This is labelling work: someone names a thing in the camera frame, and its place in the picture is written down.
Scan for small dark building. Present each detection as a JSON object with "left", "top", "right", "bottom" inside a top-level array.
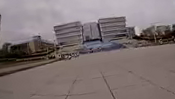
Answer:
[{"left": 126, "top": 24, "right": 142, "bottom": 39}]

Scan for distant pale buildings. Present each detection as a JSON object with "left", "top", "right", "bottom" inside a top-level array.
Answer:
[{"left": 140, "top": 21, "right": 172, "bottom": 39}]

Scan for white twin-block building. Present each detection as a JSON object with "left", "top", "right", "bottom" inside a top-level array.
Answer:
[{"left": 52, "top": 13, "right": 130, "bottom": 51}]

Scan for low brown building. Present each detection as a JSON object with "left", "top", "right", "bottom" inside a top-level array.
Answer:
[{"left": 0, "top": 32, "right": 57, "bottom": 60}]

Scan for raised paved strip with kerb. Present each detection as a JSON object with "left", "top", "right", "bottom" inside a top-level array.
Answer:
[{"left": 0, "top": 54, "right": 62, "bottom": 79}]

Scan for wide blue stairway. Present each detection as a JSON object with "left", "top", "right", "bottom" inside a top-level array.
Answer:
[{"left": 79, "top": 35, "right": 125, "bottom": 55}]

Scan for grey stone slab plaza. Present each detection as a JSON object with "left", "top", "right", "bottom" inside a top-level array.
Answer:
[{"left": 0, "top": 40, "right": 175, "bottom": 99}]

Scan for row of parked bicycles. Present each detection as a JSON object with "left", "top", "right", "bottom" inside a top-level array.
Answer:
[{"left": 57, "top": 50, "right": 81, "bottom": 62}]

